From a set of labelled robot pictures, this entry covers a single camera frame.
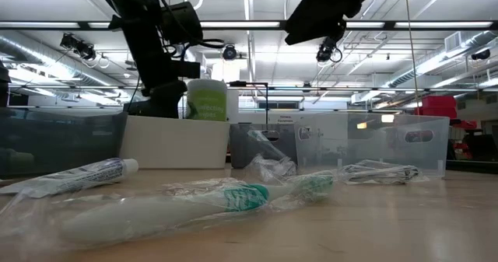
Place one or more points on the small white toiletry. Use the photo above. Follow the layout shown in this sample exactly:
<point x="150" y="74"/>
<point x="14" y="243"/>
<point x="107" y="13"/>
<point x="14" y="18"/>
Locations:
<point x="272" y="166"/>

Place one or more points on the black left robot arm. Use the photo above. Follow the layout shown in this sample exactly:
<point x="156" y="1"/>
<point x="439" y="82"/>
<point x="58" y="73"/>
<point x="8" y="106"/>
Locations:
<point x="140" y="40"/>

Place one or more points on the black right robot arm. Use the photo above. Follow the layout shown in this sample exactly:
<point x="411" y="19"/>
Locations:
<point x="330" y="5"/>

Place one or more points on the green disinfecting wipes canister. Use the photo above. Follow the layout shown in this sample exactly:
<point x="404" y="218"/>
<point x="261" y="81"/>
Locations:
<point x="206" y="102"/>

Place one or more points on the white plastic bin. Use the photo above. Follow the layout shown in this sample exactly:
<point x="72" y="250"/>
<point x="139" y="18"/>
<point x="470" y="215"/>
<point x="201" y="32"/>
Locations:
<point x="175" y="141"/>

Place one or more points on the thin black metal stand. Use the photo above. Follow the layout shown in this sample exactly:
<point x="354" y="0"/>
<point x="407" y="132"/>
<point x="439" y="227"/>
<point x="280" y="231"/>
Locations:
<point x="249" y="84"/>

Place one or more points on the dark translucent bin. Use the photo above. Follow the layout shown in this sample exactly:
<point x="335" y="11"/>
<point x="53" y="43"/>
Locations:
<point x="241" y="149"/>
<point x="58" y="137"/>

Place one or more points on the white purple toothpaste tube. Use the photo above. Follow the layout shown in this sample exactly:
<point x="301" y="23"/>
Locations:
<point x="89" y="174"/>

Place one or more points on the teal white wrapped toothbrush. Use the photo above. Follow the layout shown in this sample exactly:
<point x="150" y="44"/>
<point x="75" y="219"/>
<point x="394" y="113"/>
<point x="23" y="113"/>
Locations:
<point x="175" y="211"/>

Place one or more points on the clear plastic bin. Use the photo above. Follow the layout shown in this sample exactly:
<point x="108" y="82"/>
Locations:
<point x="350" y="145"/>

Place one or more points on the crumpled clear plastic packet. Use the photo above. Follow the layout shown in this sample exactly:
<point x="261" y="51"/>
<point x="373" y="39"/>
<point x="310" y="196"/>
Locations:
<point x="381" y="174"/>

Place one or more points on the red storage bin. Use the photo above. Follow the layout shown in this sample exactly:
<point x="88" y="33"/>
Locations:
<point x="437" y="104"/>

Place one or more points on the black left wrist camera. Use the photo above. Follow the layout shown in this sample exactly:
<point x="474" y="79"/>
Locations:
<point x="183" y="23"/>

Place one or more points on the black overhead camera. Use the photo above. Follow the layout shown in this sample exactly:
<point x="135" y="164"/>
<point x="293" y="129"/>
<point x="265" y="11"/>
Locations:
<point x="230" y="53"/>

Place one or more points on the overhead frame light bar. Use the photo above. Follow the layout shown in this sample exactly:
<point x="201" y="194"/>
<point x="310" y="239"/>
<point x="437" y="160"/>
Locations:
<point x="249" y="24"/>

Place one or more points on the silver ventilation duct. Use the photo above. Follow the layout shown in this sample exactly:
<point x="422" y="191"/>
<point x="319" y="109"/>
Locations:
<point x="23" y="50"/>
<point x="467" y="46"/>

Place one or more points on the black aluminium table frame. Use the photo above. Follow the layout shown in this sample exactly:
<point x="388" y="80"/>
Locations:
<point x="474" y="165"/>

